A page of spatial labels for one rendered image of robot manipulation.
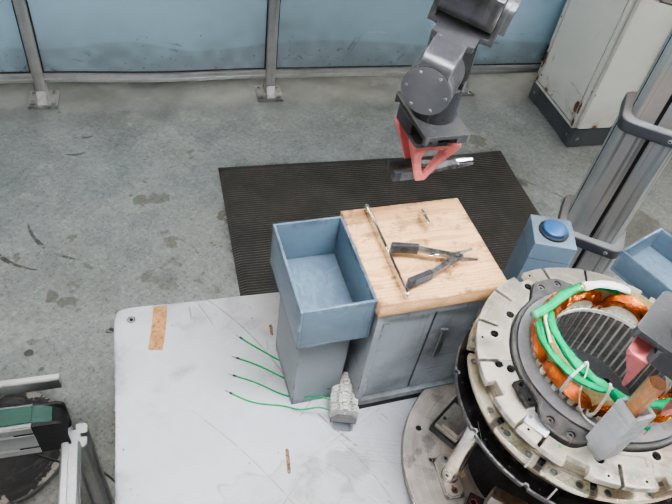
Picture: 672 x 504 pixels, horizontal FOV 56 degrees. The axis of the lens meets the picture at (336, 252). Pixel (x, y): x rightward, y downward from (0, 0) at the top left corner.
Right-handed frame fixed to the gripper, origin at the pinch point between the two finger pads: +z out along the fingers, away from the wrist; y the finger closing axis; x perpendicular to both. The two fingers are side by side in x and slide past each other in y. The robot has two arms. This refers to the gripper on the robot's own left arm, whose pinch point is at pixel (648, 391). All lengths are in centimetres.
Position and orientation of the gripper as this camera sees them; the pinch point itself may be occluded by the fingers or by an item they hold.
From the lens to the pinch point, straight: 71.3
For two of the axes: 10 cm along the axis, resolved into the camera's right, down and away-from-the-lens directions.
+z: -1.5, 6.3, 7.6
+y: 7.1, 6.0, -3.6
